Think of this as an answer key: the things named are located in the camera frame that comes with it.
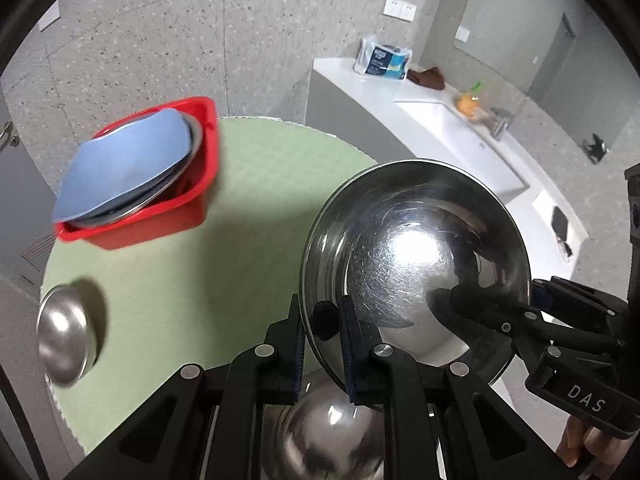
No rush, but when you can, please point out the white wall socket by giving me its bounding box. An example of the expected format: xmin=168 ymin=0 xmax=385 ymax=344
xmin=382 ymin=0 xmax=416 ymax=22

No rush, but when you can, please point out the steel plate in basin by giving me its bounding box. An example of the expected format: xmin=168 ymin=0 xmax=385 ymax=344
xmin=67 ymin=111 xmax=203 ymax=228

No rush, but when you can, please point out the large steel bowl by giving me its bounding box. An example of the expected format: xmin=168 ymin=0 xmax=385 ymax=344
xmin=299 ymin=159 xmax=532 ymax=386

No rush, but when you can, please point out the blue square plate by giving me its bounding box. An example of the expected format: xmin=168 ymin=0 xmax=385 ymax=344
xmin=52 ymin=108 xmax=192 ymax=223

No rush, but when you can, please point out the grey door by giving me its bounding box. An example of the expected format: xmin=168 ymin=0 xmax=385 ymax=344
xmin=1 ymin=103 xmax=54 ymax=297

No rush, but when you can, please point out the white sink counter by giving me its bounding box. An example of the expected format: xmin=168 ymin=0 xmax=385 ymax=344
xmin=305 ymin=58 xmax=587 ymax=274

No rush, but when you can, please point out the wall mirror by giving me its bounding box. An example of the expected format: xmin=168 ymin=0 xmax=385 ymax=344
xmin=454 ymin=0 xmax=639 ymax=148

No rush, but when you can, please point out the brown cloth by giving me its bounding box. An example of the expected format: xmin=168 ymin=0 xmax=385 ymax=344
xmin=407 ymin=66 xmax=446 ymax=91

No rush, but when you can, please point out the white light switch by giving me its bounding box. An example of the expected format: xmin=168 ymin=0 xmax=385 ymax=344
xmin=38 ymin=0 xmax=61 ymax=32

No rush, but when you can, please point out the green checkered table mat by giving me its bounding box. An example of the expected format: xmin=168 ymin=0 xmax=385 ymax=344
xmin=43 ymin=117 xmax=372 ymax=452

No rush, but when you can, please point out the small steel bowl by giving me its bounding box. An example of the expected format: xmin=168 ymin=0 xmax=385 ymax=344
xmin=36 ymin=285 xmax=98 ymax=388

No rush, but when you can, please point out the orange soap bottle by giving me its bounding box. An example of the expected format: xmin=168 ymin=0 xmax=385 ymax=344
xmin=456 ymin=81 xmax=483 ymax=118

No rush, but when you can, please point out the tissue pack blue white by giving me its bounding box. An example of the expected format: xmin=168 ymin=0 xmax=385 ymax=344
xmin=354 ymin=35 xmax=412 ymax=80

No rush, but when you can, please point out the black phone on counter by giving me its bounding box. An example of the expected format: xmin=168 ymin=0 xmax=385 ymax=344
xmin=551 ymin=206 xmax=568 ymax=242

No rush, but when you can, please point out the steel faucet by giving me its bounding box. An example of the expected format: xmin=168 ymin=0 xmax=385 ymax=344
xmin=490 ymin=106 xmax=514 ymax=142

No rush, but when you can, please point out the red plastic basin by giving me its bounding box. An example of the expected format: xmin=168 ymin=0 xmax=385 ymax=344
xmin=53 ymin=96 xmax=219 ymax=250

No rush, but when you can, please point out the door handle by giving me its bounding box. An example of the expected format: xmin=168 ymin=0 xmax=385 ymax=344
xmin=0 ymin=120 xmax=21 ymax=153

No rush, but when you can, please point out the right hand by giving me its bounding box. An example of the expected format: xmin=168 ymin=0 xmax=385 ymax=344
xmin=556 ymin=416 xmax=620 ymax=479

